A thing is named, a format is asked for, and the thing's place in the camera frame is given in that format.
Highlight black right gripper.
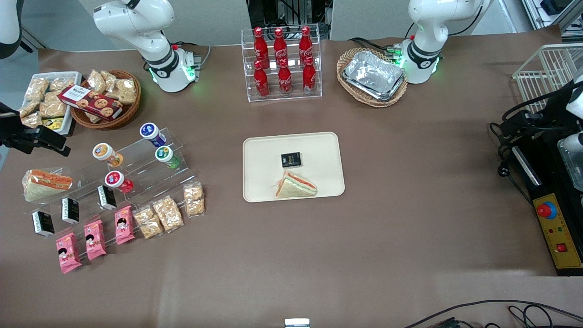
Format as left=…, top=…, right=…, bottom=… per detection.
left=0, top=102, right=72, bottom=157

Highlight green gum bottle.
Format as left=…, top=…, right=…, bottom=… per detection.
left=155, top=146, right=181, bottom=169

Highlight white rectangular tray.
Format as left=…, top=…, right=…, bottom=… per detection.
left=20, top=72, right=83, bottom=137

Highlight orange gum bottle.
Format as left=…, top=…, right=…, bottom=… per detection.
left=92, top=143, right=124, bottom=169

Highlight red gum bottle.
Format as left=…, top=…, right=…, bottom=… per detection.
left=104, top=171, right=134, bottom=194

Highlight blue gum bottle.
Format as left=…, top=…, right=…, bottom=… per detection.
left=140, top=122, right=167, bottom=148

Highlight silver foil tray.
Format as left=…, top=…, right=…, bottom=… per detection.
left=342, top=50, right=406, bottom=102

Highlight beige plastic tray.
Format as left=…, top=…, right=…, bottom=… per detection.
left=242, top=132, right=345, bottom=203

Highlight wrapped triangle sandwich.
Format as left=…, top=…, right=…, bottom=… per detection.
left=22, top=169, right=73, bottom=203
left=275, top=171, right=317, bottom=199

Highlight clear plastic box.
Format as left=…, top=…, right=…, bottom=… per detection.
left=557, top=133, right=583, bottom=192

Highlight red cookie box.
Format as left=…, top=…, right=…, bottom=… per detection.
left=58, top=85, right=123, bottom=121

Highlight brown wicker basket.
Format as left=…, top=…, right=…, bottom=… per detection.
left=71, top=70, right=142, bottom=130

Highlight red emergency stop button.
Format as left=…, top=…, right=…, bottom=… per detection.
left=536, top=201, right=557, bottom=220

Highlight clear acrylic stepped stand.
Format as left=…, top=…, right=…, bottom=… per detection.
left=23, top=128, right=197, bottom=242

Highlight pink snack pack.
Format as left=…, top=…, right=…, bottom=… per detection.
left=56, top=232, right=83, bottom=274
left=114, top=205, right=136, bottom=246
left=84, top=220, right=107, bottom=261

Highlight black yellow control box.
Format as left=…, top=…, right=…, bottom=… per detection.
left=509, top=137, right=583, bottom=277

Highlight light wicker basket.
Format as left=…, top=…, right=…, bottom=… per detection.
left=337, top=47, right=409, bottom=108

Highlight red cola bottle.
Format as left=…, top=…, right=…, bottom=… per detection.
left=273, top=27, right=288, bottom=68
left=253, top=27, right=270, bottom=69
left=299, top=26, right=313, bottom=65
left=302, top=56, right=317, bottom=94
left=253, top=61, right=270, bottom=97
left=278, top=59, right=292, bottom=96

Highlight clear acrylic bottle rack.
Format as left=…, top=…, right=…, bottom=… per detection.
left=241, top=24, right=322, bottom=103

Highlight black background equipment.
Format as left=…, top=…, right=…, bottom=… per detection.
left=247, top=0, right=329, bottom=29

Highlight black cable bundle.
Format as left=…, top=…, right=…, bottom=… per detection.
left=489, top=82, right=574, bottom=179

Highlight white wire basket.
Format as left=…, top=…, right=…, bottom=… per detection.
left=512, top=43, right=583, bottom=115

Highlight aluminium frame shelf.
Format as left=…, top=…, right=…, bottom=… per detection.
left=522, top=0, right=583, bottom=33

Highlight grey base cable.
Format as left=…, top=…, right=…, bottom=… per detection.
left=194, top=44, right=213, bottom=69

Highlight black base cables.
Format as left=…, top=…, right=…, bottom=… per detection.
left=348, top=36, right=404, bottom=54

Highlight black floor cables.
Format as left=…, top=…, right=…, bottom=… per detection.
left=403, top=299, right=583, bottom=328

